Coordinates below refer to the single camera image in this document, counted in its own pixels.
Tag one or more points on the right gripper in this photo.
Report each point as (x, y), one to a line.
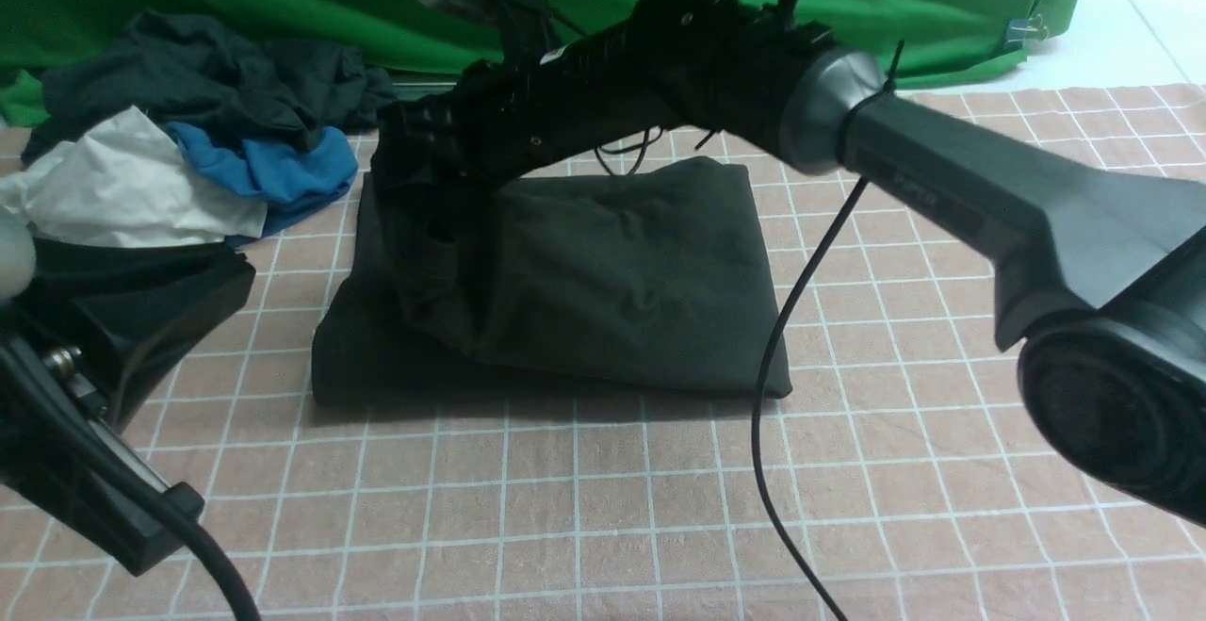
(438, 155)

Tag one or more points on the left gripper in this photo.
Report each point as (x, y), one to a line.
(108, 326)

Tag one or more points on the gray long-sleeve top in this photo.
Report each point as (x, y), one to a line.
(657, 284)

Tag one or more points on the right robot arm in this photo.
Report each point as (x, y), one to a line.
(1098, 275)

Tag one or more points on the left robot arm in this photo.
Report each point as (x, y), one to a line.
(19, 362)

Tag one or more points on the white crumpled garment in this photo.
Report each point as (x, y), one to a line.
(125, 184)

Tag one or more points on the blue crumpled garment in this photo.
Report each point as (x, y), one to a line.
(291, 185)

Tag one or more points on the dark gray crumpled garment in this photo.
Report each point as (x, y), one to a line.
(192, 69)

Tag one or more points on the pink checkered table cloth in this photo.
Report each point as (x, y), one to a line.
(903, 464)

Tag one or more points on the metal binder clip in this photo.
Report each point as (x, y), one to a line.
(1019, 33)

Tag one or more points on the dark green rail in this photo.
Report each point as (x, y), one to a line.
(413, 90)

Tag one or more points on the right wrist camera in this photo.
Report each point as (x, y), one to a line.
(525, 28)

